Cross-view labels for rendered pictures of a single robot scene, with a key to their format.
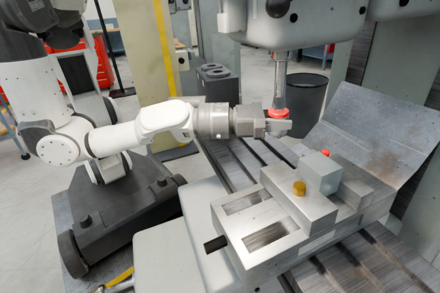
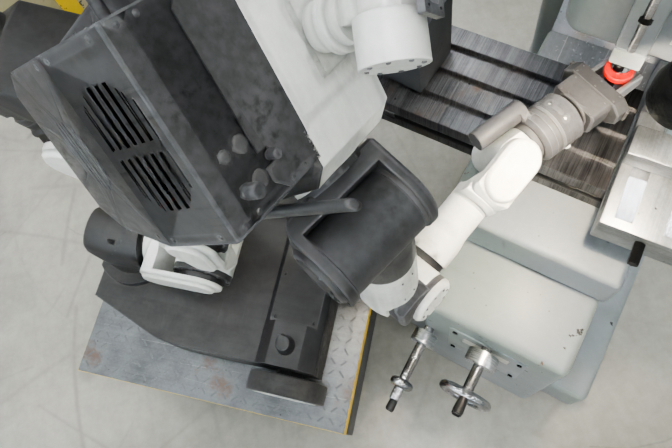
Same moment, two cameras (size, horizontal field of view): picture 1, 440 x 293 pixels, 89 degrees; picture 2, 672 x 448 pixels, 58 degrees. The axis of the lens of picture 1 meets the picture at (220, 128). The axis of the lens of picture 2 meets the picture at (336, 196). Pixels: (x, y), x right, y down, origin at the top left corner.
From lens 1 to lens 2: 87 cm
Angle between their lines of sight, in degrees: 39
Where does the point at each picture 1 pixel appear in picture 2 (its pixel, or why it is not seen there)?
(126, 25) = not seen: outside the picture
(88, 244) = (315, 361)
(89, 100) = not seen: hidden behind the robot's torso
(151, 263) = (488, 311)
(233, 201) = (620, 204)
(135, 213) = not seen: hidden behind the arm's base
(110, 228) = (320, 323)
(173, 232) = (471, 264)
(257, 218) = (658, 205)
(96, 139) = (446, 254)
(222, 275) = (611, 267)
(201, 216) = (530, 229)
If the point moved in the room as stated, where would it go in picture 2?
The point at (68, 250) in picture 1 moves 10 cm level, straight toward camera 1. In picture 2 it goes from (301, 387) to (343, 387)
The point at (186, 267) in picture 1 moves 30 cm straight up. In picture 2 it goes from (528, 284) to (555, 238)
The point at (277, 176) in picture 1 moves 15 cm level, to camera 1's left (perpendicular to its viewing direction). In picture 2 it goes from (655, 152) to (594, 211)
